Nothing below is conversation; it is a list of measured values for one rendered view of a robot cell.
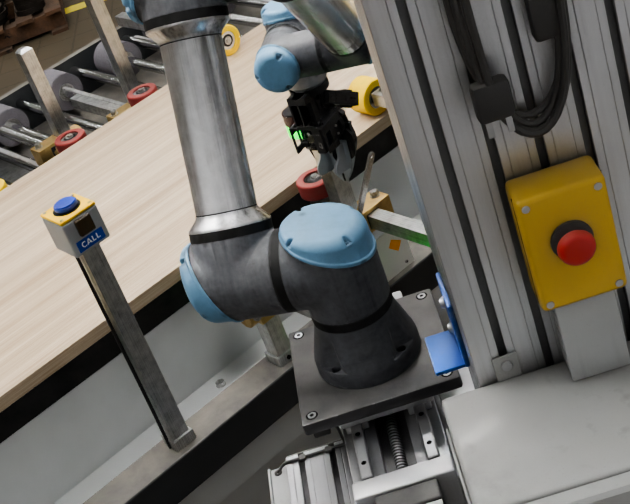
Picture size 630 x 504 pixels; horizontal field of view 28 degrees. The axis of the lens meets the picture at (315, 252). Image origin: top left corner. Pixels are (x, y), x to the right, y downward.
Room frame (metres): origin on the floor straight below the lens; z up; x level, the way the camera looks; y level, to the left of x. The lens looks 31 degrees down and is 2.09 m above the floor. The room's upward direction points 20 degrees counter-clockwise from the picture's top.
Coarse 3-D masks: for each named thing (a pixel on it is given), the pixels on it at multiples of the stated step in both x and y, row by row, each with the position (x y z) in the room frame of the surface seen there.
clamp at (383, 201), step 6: (366, 198) 2.15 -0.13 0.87; (378, 198) 2.13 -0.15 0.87; (384, 198) 2.13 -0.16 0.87; (366, 204) 2.13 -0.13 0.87; (372, 204) 2.12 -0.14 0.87; (378, 204) 2.12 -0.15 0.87; (384, 204) 2.13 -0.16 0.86; (390, 204) 2.13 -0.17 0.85; (366, 210) 2.11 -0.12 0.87; (372, 210) 2.11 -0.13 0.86; (390, 210) 2.13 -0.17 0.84; (366, 216) 2.10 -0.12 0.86
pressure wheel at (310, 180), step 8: (312, 168) 2.28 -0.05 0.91; (304, 176) 2.26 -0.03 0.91; (312, 176) 2.24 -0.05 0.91; (320, 176) 2.24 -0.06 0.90; (296, 184) 2.24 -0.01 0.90; (304, 184) 2.23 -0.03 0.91; (312, 184) 2.22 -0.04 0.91; (320, 184) 2.21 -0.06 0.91; (304, 192) 2.22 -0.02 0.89; (312, 192) 2.21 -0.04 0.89; (320, 192) 2.20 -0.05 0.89; (312, 200) 2.21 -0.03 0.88
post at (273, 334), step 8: (272, 320) 1.97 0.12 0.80; (280, 320) 1.98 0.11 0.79; (264, 328) 1.96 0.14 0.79; (272, 328) 1.96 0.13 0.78; (280, 328) 1.97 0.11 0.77; (264, 336) 1.98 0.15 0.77; (272, 336) 1.96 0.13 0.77; (280, 336) 1.97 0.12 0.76; (264, 344) 1.99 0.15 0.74; (272, 344) 1.96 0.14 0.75; (280, 344) 1.97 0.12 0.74; (288, 344) 1.97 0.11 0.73; (272, 352) 1.97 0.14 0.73; (280, 352) 1.96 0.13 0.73
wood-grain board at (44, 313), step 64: (128, 128) 2.83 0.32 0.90; (256, 128) 2.57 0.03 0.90; (384, 128) 2.40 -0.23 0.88; (0, 192) 2.74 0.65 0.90; (64, 192) 2.61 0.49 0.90; (128, 192) 2.49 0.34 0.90; (256, 192) 2.28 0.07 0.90; (0, 256) 2.42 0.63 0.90; (64, 256) 2.31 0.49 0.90; (128, 256) 2.21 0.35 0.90; (0, 320) 2.15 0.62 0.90; (64, 320) 2.06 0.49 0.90; (0, 384) 1.93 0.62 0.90
